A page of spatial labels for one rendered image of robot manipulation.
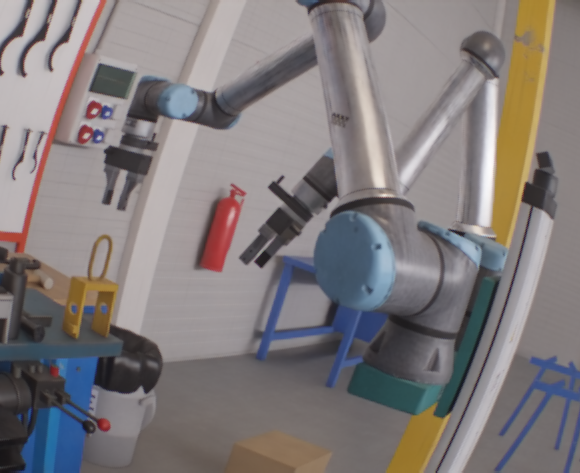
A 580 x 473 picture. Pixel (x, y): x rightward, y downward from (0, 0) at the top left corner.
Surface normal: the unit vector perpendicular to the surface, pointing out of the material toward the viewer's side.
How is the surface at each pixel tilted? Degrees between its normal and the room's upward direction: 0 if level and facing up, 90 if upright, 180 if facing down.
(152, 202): 90
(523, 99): 90
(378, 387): 90
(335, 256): 94
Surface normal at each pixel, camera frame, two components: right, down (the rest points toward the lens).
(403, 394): -0.43, -0.02
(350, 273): -0.74, -0.07
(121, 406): 0.54, 0.31
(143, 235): 0.84, 0.31
